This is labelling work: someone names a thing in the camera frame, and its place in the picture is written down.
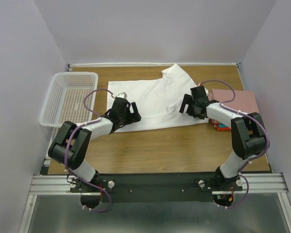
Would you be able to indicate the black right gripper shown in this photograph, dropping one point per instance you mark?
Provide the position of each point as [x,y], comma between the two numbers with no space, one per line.
[191,107]

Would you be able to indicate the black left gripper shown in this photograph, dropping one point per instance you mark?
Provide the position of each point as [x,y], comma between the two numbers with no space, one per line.
[128,114]

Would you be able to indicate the white t shirt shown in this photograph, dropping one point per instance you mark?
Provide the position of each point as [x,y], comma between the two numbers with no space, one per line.
[158,101]

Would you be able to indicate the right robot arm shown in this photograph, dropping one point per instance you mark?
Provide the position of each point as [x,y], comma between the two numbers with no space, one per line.
[248,135]

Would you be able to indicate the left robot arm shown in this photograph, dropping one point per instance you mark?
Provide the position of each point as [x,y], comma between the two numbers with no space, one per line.
[71,142]

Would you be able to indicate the red folded t shirt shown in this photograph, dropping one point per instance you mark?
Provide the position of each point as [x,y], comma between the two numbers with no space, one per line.
[220,129]

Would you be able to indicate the teal folded t shirt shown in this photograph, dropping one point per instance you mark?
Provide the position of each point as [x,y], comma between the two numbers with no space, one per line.
[222,126]

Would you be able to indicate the pink folded t shirt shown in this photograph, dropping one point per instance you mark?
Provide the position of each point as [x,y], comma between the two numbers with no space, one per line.
[244,101]

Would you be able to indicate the white plastic basket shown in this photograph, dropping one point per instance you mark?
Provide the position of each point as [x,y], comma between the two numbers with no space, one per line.
[67,98]

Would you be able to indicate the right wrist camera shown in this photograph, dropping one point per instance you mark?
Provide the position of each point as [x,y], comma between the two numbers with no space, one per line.
[206,90]

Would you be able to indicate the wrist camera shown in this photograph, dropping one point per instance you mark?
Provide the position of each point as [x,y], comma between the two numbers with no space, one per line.
[122,95]
[206,90]

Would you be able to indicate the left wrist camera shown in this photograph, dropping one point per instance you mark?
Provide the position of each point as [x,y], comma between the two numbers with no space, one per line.
[122,95]

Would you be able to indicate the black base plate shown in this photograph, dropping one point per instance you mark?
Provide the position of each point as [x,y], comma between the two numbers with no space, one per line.
[156,187]

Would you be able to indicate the aluminium frame rail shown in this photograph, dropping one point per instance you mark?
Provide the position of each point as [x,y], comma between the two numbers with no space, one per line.
[258,183]

